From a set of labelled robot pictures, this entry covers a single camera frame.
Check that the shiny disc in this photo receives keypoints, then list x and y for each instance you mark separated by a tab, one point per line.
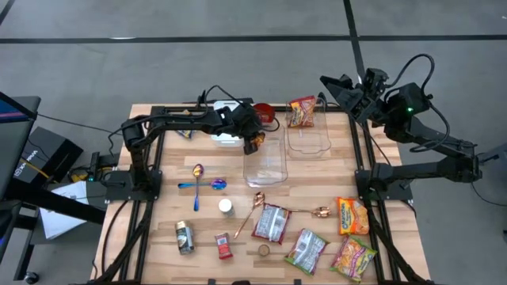
219	184

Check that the green pink ramen packet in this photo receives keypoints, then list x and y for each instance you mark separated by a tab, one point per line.
352	257

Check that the small blue yellow packet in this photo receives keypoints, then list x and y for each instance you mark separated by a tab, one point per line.
185	134

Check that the black computer monitor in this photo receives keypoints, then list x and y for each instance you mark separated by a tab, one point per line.
12	150

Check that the white paper sheet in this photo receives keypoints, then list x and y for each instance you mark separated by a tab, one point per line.
63	210

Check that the black wheeled stand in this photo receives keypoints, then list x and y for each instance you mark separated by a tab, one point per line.
59	205

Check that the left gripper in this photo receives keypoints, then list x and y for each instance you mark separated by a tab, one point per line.
243	120

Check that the small red packet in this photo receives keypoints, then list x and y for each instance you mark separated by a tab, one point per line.
223	246

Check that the grey chair base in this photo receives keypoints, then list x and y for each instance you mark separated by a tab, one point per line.
495	154

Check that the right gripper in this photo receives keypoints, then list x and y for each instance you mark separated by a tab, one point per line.
366	105

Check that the iridescent metal spoon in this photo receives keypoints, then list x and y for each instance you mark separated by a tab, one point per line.
198	171

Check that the black computer case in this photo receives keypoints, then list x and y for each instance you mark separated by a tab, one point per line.
51	150

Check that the orange Maruchan ramen packet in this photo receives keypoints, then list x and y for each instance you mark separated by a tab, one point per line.
352	215

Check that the red-edged ramen packet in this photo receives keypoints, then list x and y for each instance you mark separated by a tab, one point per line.
271	223

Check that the red yellow ramen packet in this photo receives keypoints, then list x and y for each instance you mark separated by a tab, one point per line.
302	112

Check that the copper spoon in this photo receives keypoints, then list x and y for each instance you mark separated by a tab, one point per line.
259	198
321	212

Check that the small orange snack packet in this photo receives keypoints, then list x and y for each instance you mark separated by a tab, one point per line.
259	139

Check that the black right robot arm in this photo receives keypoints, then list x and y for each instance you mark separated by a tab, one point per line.
428	170

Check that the white-capped bagel seasoning jar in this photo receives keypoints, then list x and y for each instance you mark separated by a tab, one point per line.
226	206

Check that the cork-topped glass saffron jar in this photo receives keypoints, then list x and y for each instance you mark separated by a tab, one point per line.
264	249

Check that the clear plastic bin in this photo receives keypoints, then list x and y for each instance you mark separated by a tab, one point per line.
265	170
309	144

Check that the white plastic bin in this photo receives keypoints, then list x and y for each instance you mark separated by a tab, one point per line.
227	140

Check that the green-edged ramen packet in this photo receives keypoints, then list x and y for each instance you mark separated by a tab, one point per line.
306	251

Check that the red bowl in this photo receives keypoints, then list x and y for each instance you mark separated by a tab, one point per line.
266	112

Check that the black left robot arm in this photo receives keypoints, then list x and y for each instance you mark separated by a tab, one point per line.
174	122

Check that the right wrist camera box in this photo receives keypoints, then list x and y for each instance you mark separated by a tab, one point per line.
375	79

